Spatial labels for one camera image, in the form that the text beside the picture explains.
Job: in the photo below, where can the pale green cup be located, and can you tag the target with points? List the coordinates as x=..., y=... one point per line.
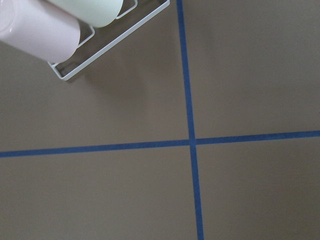
x=96, y=13

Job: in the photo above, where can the pale pink cup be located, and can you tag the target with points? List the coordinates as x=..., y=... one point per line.
x=39, y=28

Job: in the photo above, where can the white wire cup rack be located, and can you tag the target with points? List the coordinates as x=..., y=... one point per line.
x=94, y=42

